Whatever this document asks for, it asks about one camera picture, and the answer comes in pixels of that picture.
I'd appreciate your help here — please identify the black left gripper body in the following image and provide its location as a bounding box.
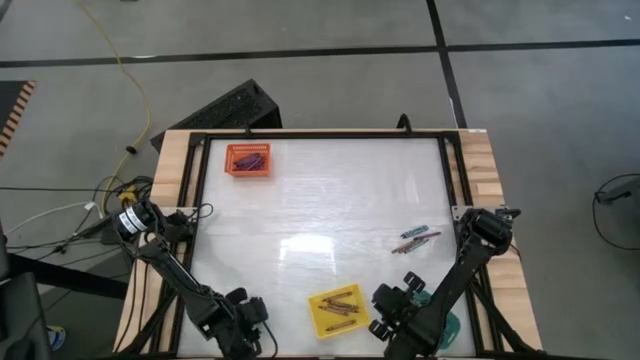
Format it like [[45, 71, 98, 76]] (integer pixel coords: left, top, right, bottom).
[[224, 287, 271, 359]]

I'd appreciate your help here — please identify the black metal table frame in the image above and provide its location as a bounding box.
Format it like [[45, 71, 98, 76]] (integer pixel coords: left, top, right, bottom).
[[119, 128, 541, 360]]

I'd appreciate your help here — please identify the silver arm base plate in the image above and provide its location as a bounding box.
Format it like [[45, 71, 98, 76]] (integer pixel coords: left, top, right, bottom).
[[450, 203, 521, 222]]

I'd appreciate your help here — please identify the teal plastic tray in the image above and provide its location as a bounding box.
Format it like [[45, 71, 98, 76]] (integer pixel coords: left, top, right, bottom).
[[412, 289, 462, 352]]

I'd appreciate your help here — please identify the white cable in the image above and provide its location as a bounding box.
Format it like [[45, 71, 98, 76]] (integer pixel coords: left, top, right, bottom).
[[2, 199, 104, 234]]

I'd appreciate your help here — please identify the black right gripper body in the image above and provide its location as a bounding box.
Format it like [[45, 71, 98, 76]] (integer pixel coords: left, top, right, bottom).
[[368, 272, 427, 346]]

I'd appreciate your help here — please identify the black floor cable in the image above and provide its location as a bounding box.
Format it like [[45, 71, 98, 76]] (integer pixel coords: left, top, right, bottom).
[[0, 185, 101, 194]]

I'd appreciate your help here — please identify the blue yellow floor object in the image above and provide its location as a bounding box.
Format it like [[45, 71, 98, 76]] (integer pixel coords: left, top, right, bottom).
[[46, 324, 67, 353]]

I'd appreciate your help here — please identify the black orange striped mat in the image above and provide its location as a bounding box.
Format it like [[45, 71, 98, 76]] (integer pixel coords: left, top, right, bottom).
[[0, 79, 37, 157]]

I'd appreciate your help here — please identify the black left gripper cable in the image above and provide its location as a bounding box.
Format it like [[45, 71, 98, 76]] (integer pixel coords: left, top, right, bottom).
[[260, 320, 280, 359]]

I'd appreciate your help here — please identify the black metal floor bar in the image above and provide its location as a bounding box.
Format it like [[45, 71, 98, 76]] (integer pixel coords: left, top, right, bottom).
[[4, 252, 130, 301]]

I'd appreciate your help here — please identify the yellow plastic basket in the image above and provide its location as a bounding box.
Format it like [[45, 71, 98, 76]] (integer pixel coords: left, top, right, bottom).
[[306, 283, 372, 341]]

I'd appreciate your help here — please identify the wooden table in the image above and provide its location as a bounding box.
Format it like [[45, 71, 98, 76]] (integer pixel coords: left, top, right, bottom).
[[113, 127, 544, 356]]

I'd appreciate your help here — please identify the orange plastic basket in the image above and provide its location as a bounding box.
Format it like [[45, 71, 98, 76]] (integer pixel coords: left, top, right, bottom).
[[223, 143, 273, 178]]

